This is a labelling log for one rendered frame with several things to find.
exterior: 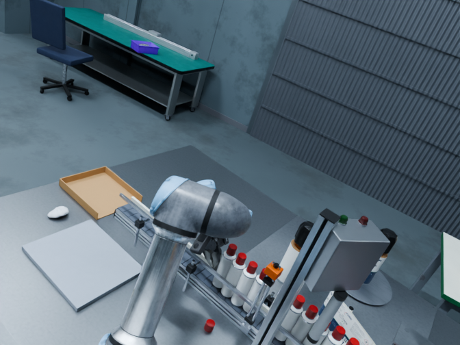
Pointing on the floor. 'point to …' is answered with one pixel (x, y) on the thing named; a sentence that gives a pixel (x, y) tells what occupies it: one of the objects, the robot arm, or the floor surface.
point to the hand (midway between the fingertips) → (213, 268)
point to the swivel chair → (55, 52)
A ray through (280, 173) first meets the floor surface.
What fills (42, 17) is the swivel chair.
